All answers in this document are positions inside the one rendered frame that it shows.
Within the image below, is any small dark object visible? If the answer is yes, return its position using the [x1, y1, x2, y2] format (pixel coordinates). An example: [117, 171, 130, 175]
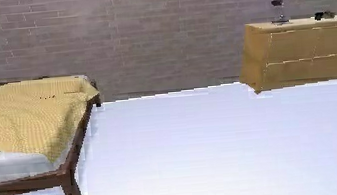
[313, 9, 337, 22]

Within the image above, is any light wooden chest of drawers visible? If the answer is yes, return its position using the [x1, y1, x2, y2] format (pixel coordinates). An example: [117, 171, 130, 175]
[235, 14, 337, 96]

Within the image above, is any brown wooden bed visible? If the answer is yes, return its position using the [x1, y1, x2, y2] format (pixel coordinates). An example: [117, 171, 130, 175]
[0, 72, 110, 195]

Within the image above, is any black desk lamp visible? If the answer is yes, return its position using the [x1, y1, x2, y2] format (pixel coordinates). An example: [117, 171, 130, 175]
[269, 0, 290, 25]

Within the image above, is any yellow bed blanket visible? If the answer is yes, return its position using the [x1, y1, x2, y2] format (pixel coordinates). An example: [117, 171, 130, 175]
[0, 74, 105, 168]

